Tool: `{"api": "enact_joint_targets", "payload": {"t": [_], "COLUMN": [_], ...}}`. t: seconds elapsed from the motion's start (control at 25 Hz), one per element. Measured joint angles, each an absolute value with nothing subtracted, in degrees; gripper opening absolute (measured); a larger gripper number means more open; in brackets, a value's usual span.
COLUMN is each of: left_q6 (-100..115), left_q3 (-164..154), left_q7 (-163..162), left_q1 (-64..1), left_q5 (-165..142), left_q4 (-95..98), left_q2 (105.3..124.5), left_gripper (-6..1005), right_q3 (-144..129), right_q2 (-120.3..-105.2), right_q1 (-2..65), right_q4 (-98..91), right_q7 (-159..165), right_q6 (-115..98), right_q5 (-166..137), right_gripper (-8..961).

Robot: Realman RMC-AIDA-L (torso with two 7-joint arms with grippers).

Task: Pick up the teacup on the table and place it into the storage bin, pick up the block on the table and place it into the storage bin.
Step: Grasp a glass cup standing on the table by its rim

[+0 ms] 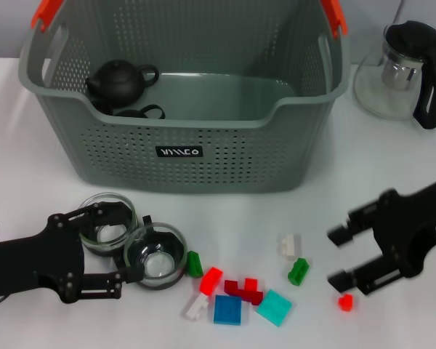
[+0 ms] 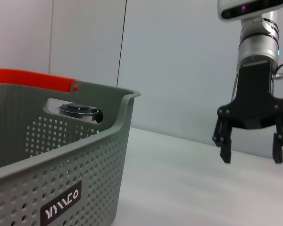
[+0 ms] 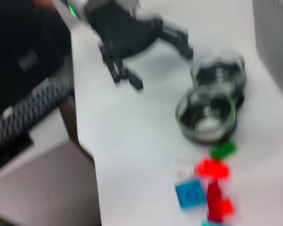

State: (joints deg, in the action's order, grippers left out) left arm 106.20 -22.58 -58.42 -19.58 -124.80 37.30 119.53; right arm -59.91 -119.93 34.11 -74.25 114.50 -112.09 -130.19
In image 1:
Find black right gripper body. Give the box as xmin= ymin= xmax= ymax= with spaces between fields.
xmin=372 ymin=174 xmax=436 ymax=279

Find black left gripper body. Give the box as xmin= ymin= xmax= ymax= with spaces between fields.
xmin=0 ymin=214 xmax=87 ymax=305

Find white toy brick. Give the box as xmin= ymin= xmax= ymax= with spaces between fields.
xmin=181 ymin=293 xmax=210 ymax=321
xmin=278 ymin=232 xmax=302 ymax=260

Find small black clay teacup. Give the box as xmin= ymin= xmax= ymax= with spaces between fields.
xmin=90 ymin=97 xmax=114 ymax=116

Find grey perforated storage basket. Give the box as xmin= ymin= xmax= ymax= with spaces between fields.
xmin=18 ymin=0 xmax=352 ymax=193

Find green toy brick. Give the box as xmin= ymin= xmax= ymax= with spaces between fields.
xmin=287 ymin=257 xmax=310 ymax=287
xmin=187 ymin=250 xmax=204 ymax=279

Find teal flat toy brick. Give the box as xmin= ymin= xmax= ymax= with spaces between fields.
xmin=256 ymin=289 xmax=294 ymax=328

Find dark red toy brick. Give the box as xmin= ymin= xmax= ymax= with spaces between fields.
xmin=224 ymin=278 xmax=249 ymax=298
xmin=243 ymin=278 xmax=265 ymax=306

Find blue flat toy brick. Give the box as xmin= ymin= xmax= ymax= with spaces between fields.
xmin=213 ymin=294 xmax=243 ymax=325

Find black clay teapot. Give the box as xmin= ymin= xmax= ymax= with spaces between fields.
xmin=85 ymin=59 xmax=160 ymax=108

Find glass teapot with black lid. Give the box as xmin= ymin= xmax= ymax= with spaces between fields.
xmin=352 ymin=20 xmax=436 ymax=131

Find orange basket handle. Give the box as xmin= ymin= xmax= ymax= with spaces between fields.
xmin=32 ymin=0 xmax=349 ymax=37

